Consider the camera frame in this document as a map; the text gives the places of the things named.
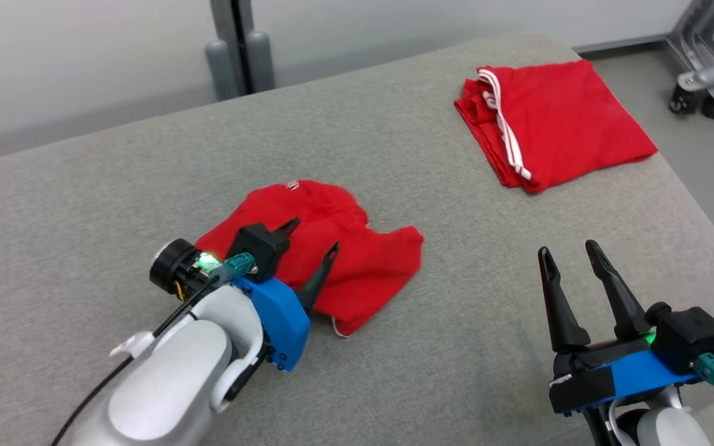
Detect grey partition post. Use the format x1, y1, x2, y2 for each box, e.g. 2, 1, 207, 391
203, 0, 276, 102

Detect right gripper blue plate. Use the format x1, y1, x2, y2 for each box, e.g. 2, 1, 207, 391
537, 240, 702, 416

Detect white paper cable tag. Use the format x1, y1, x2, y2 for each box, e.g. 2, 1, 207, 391
110, 331, 157, 359

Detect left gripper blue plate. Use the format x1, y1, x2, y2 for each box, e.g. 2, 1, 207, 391
232, 216, 341, 373

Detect red basketball jersey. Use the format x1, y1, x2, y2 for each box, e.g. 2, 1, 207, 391
454, 58, 659, 195

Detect grey metal wheeled stand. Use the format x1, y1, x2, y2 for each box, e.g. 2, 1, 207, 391
666, 0, 714, 121

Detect red shorts with white stripes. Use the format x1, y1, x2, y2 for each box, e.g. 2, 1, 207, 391
195, 179, 425, 338

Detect black left cable teal plug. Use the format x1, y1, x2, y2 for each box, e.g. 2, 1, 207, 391
50, 252, 256, 446

